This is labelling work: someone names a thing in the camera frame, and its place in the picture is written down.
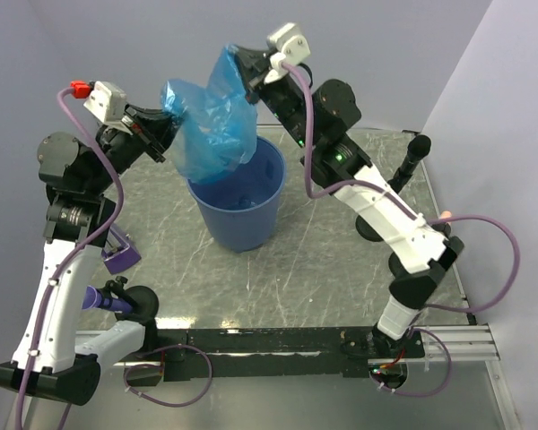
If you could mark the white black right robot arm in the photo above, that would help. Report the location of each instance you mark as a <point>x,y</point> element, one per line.
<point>318,120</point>

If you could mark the blue plastic trash bag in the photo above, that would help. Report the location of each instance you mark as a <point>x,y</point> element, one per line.
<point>217,126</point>

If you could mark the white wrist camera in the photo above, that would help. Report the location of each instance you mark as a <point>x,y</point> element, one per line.
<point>290,45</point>
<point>104,100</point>

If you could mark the blue plastic trash bin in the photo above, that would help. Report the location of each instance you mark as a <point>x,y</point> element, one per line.
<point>240,210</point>

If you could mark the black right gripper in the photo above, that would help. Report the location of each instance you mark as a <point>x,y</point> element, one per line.
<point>255,67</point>

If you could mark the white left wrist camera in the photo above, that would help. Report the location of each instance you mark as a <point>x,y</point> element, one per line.
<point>104,100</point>

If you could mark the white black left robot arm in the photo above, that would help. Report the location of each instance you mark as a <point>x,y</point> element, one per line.
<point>48,363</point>

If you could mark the black microphone on stand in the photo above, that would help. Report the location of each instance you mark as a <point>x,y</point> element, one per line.
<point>417,149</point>

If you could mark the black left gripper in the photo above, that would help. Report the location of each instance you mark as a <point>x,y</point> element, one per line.
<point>151,127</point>

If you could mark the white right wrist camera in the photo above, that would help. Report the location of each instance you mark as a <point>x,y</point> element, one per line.
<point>290,45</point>

